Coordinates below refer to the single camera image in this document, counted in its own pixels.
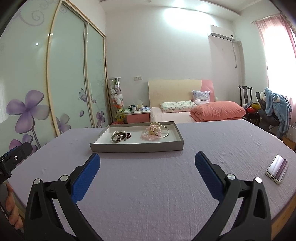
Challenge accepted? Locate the left hand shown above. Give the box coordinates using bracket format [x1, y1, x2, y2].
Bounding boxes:
[5, 183, 23, 230]

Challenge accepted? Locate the blue plush garment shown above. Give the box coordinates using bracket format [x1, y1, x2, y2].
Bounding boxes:
[264, 87, 292, 138]

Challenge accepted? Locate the grey metal cuff bangle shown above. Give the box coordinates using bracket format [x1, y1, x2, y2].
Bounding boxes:
[111, 132, 127, 143]

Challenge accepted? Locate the floral white pillow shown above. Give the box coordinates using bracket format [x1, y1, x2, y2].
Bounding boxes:
[160, 100, 196, 113]

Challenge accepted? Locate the dark wooden chair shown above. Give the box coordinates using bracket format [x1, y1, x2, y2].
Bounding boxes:
[238, 85, 253, 109]

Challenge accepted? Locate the thin silver bangle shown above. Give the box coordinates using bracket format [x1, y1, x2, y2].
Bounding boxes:
[160, 125, 169, 138]

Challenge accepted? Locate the pink curtain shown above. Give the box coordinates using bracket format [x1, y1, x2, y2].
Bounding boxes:
[250, 14, 296, 100]

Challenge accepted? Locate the pink crystal bead bracelet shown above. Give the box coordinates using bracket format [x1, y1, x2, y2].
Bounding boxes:
[140, 128, 164, 141]

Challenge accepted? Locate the clear tube of plush toys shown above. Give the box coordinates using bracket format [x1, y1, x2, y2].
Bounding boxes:
[109, 77, 124, 123]

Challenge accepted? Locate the smartphone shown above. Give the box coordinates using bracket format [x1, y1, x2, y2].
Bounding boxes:
[265, 155, 288, 184]

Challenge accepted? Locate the lilac patterned pillow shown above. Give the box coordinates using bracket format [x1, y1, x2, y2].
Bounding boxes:
[192, 90, 210, 102]

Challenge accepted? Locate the coral folded duvet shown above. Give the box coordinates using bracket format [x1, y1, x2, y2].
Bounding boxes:
[190, 101, 246, 122]

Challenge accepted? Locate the lilac bed sheet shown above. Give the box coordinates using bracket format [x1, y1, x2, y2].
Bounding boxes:
[9, 119, 296, 241]

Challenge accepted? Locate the dark red bead necklace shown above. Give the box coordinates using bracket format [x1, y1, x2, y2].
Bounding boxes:
[115, 133, 132, 142]

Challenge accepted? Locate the grey cardboard tray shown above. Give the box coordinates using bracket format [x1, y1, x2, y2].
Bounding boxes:
[90, 121, 184, 153]

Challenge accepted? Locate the white air conditioner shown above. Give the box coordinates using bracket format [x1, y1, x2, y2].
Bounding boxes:
[209, 25, 235, 42]

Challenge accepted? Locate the pink nightstand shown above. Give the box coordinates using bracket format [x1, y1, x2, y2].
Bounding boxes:
[125, 110, 151, 123]

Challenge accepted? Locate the wall socket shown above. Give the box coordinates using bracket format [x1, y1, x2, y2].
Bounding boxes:
[134, 76, 143, 81]

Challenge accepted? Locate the white mug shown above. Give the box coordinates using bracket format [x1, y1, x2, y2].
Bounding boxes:
[130, 105, 137, 113]

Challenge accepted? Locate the beige pink headboard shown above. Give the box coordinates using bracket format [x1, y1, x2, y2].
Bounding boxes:
[148, 79, 218, 108]

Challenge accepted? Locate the floral sliding wardrobe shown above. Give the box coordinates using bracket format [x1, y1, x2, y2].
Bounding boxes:
[1, 1, 111, 153]

